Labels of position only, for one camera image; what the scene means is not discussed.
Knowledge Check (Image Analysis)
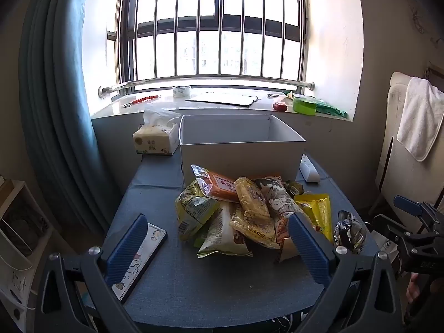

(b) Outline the white shelf unit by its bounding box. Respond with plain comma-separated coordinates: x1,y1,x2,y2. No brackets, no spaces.
0,177,56,323

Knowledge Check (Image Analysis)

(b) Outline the dark flat cardboard sheet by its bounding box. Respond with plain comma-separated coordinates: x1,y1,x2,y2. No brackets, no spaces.
185,92,259,107

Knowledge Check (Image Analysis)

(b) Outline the soft tissue pack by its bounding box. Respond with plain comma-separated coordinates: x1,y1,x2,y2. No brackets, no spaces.
133,107,181,156

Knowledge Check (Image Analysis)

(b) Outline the yellow foil snack packet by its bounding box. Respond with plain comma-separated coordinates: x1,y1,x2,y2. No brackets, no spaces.
294,193,334,243

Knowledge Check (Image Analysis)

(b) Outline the yellow green snack packet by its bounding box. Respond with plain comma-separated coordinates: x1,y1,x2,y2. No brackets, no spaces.
175,180,221,242

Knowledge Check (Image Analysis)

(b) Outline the metal handrail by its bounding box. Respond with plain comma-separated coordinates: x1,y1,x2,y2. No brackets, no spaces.
98,75,315,98

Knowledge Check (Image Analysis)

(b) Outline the blue curtain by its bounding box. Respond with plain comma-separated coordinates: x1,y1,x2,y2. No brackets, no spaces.
19,0,120,240

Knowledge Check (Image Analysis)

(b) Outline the person's right hand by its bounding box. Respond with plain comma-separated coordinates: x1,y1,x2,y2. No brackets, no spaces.
407,273,431,304

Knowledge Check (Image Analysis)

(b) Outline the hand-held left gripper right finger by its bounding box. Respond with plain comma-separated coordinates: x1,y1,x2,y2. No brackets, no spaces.
287,213,406,333

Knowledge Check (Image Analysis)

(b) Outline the red bead string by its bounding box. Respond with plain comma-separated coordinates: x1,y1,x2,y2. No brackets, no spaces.
122,95,163,108

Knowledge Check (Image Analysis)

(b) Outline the green tape roll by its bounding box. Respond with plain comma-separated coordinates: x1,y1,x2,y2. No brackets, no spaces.
292,97,317,116

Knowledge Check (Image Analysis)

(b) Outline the white green snack packet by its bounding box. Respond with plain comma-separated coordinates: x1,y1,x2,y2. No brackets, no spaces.
197,201,254,259

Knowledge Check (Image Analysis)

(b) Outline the white cardboard box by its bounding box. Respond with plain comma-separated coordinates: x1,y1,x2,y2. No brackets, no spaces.
178,114,306,188

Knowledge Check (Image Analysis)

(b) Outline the phone with cartoon case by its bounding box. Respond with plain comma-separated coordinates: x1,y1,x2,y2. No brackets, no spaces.
111,223,168,304

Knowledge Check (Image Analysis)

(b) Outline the yellow noodle snack packet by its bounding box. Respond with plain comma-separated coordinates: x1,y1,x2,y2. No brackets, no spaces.
229,204,281,249
234,177,272,220

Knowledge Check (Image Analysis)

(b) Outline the cartoon print snack packet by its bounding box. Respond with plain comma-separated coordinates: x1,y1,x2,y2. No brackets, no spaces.
256,176,307,217

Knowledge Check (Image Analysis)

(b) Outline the cream white snack packet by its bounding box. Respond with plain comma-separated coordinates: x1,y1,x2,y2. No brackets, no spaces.
274,215,306,265

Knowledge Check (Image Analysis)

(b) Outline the green plastic bag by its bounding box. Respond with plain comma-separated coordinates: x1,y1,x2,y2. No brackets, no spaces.
282,90,348,118

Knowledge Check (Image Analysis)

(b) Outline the white towel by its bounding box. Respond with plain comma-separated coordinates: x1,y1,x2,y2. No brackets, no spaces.
396,76,444,162

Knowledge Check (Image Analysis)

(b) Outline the black snack packet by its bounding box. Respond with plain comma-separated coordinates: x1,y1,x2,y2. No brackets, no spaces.
333,210,367,254

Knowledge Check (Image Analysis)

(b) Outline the barred window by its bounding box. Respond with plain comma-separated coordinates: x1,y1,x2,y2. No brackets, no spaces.
106,0,316,87

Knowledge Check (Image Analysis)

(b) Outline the clear packet with orange snack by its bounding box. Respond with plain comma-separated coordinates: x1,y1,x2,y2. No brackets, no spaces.
191,164,241,203

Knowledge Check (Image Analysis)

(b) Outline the small green snack packet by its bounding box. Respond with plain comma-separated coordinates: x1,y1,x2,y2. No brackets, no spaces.
284,180,305,195

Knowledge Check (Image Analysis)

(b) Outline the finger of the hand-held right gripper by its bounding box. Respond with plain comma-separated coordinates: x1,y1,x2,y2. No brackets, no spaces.
374,214,425,241
393,196,444,231

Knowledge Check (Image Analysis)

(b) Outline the white rectangular case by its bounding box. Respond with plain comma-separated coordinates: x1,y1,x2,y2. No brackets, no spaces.
299,154,320,183

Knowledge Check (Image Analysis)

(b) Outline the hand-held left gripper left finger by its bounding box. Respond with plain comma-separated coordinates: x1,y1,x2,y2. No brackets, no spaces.
33,214,148,333

